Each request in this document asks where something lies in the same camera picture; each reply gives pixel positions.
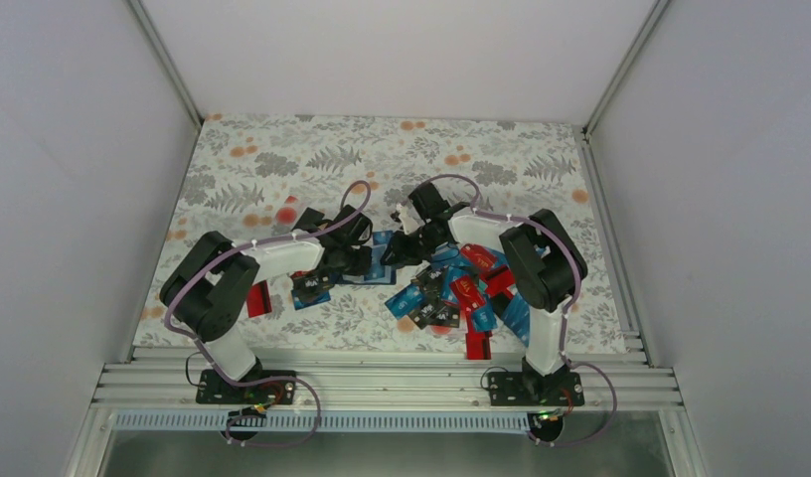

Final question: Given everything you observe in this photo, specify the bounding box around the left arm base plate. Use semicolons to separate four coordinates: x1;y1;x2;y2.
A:
195;370;296;406

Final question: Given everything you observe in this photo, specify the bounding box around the blue card pile left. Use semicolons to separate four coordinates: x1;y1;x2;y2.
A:
385;283;424;319

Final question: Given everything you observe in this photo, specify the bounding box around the blue slotted cable duct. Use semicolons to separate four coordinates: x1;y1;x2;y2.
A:
112;409;530;434

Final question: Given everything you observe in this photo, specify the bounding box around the blue card pile right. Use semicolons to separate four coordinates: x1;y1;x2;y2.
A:
500;295;530;346

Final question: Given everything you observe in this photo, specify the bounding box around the red card pile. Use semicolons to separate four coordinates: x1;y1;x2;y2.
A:
480;265;515;300
465;332;492;361

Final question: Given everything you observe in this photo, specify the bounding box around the red card pile bottom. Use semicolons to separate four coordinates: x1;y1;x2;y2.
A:
465;332;492;361

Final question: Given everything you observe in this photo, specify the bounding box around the floral patterned table mat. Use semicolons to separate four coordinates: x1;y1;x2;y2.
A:
134;114;626;354

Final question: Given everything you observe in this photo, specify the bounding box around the red card pile right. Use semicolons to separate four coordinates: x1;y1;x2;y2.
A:
480;265;515;300

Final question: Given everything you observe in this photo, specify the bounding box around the blue card under black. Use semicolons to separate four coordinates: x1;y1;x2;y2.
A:
291;290;331;310

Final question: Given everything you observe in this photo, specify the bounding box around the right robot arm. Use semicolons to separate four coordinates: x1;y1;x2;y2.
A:
382;181;588;404

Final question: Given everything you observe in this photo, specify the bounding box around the blue card pile centre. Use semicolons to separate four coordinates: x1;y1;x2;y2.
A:
469;303;497;333

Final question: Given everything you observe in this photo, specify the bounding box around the red card left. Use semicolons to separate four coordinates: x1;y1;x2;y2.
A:
245;280;272;318

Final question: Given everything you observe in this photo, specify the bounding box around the black visa card pile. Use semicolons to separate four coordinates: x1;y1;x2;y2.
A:
407;301;460;329

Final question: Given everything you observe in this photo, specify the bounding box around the aluminium rail frame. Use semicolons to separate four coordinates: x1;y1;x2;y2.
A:
91;347;684;411

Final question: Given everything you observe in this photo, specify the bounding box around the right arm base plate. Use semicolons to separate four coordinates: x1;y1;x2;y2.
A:
484;369;585;407

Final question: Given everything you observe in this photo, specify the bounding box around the blue card pile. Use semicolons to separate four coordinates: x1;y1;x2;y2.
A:
469;303;497;333
385;283;424;319
500;295;530;346

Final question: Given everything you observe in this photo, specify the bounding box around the purple cable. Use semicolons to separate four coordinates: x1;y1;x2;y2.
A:
163;179;373;450
411;173;619;450

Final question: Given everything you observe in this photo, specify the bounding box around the black visa card left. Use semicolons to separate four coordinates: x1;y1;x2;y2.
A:
290;270;334;297

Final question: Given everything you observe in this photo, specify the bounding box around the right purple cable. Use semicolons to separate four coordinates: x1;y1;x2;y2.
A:
411;173;619;450

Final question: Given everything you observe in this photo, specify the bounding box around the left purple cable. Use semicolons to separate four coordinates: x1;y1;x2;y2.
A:
163;179;373;450

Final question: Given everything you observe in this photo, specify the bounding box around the red vip card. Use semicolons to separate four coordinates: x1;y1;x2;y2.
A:
459;243;506;275
450;276;487;310

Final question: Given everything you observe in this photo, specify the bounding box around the navy blue card holder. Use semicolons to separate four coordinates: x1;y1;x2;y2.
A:
340;231;397;285

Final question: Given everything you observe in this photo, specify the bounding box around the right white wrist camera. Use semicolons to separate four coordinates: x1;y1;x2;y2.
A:
391;203;420;235

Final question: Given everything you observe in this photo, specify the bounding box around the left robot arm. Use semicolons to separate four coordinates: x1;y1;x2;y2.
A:
160;206;373;402

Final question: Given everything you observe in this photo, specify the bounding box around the black card upper left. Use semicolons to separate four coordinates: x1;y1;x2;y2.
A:
293;208;326;233

